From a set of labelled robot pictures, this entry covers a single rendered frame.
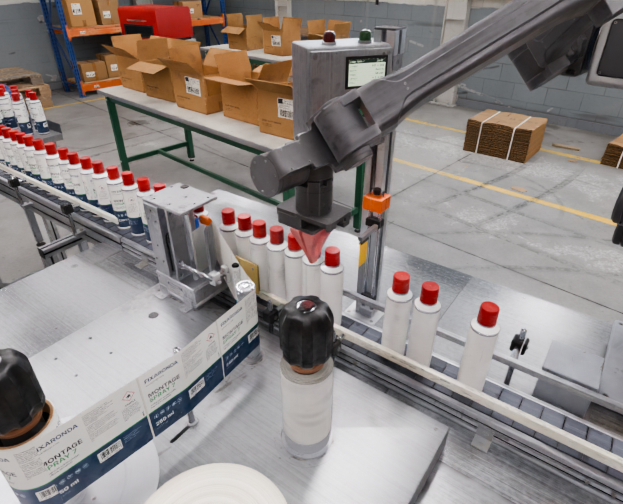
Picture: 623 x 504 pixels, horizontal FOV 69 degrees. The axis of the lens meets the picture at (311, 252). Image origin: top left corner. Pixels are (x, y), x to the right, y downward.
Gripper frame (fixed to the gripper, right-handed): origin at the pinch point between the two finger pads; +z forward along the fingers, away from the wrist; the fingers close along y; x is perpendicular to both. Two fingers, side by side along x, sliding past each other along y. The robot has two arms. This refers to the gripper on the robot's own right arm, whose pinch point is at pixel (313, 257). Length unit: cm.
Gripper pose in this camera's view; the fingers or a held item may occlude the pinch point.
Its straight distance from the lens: 74.2
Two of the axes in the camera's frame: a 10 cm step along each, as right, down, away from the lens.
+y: 8.0, 3.2, -5.0
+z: -0.1, 8.5, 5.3
